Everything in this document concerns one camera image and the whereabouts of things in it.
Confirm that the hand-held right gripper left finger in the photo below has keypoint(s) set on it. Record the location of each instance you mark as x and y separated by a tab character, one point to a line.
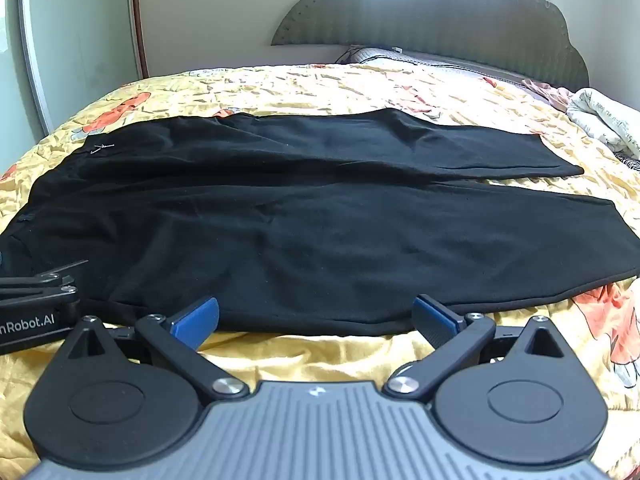
196	319

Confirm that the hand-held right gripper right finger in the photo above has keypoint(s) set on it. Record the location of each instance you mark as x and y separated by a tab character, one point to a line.
433	318

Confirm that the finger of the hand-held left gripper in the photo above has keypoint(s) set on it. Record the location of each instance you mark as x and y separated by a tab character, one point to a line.
50	292
47	278

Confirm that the black pants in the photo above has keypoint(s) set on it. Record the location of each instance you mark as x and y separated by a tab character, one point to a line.
300	235

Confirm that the pale glossy wardrobe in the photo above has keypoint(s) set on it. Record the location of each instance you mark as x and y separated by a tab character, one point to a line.
85	35

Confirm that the striped cloth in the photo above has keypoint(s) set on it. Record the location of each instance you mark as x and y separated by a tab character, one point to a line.
630	162

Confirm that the yellow floral bedspread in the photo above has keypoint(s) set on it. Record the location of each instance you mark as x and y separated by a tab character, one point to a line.
300	90

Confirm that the pink cloth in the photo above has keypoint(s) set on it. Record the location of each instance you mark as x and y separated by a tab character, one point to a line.
547	92

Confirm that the grey pillow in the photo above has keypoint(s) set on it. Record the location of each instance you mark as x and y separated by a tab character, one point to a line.
440	62

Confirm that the white crumpled blanket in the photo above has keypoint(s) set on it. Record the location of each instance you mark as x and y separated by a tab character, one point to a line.
607	115

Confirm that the grey padded headboard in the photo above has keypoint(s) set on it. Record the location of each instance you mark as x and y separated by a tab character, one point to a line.
425	10

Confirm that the brown wooden door frame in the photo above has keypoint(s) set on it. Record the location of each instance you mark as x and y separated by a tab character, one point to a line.
139	20

